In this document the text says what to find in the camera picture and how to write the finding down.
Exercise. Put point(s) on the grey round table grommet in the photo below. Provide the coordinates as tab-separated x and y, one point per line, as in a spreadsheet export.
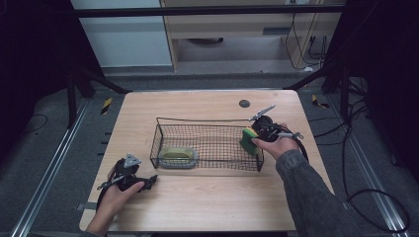
244	103

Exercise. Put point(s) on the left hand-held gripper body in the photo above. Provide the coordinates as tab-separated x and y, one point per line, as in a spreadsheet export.
126	173

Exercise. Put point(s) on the person's left hand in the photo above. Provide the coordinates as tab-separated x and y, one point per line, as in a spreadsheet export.
113	204

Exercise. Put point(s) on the black metal stand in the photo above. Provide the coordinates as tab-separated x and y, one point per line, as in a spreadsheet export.
70	98
344	95

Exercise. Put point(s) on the translucent green soap box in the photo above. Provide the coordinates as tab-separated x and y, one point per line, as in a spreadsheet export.
178	157

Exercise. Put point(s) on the black horizontal frame bar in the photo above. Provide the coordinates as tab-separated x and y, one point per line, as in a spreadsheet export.
197	12

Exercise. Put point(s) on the person's right hand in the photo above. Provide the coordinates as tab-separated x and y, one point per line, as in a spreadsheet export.
280	146

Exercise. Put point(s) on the yellow black hazard tape strip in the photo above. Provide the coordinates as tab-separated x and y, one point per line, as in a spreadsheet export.
106	106
318	102

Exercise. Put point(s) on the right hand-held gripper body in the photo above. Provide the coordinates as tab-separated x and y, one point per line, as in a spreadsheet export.
267	128

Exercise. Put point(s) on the light wooden desk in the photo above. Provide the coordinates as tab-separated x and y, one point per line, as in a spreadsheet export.
230	28

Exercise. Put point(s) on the black curtain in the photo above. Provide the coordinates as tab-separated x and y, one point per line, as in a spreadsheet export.
36	65
388	82

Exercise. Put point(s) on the grey metal table bracket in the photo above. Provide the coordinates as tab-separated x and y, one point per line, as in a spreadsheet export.
86	206

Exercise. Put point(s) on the aluminium floor rail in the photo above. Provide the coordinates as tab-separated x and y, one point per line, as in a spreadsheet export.
372	184
49	171

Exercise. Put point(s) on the green and yellow sponge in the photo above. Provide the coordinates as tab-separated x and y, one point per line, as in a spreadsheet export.
247	141

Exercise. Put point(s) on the white cabinet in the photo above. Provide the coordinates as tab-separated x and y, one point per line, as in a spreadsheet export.
128	42

